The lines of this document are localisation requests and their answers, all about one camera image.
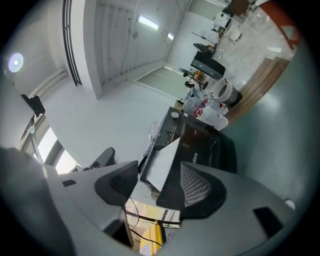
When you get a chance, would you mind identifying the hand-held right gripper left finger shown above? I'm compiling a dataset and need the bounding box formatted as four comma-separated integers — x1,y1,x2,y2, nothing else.
43,160,140,256

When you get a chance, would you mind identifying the black wall-mounted device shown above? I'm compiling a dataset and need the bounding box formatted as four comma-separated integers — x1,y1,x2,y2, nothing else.
20,94,46,118

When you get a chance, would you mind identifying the black balcony railing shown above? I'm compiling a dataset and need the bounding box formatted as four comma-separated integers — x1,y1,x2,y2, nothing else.
61,0,83,87

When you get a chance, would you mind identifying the round ceiling light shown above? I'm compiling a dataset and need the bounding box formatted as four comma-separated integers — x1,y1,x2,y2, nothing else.
8,52,25,73

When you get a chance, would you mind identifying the bin with white ribbed liner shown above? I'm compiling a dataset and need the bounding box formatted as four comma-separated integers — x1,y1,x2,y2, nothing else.
214,77,244,106

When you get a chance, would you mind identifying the large window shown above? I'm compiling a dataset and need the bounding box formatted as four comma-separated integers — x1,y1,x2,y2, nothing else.
19,114,78,176

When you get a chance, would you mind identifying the red wooden chair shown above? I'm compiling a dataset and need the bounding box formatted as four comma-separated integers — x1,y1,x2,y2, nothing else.
258,0,302,50

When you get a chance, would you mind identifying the yellow plastic box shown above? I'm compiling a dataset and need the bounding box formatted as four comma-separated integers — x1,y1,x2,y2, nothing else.
138,219,168,256

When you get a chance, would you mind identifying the wooden slatted platform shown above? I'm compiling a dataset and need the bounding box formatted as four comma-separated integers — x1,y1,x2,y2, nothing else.
226,56,291,125

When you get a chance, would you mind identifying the clear bottle with red handle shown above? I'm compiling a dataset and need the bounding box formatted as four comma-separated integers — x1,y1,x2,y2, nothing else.
206,97,230,119

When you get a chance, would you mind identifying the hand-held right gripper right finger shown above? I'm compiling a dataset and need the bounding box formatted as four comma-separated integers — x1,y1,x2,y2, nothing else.
152,161,297,256

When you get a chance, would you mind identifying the clear plastic storage box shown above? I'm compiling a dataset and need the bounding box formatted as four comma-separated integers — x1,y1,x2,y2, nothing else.
183,88,209,111

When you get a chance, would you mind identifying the black cabinet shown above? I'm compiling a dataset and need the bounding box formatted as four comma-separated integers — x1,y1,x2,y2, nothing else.
190,51,226,80

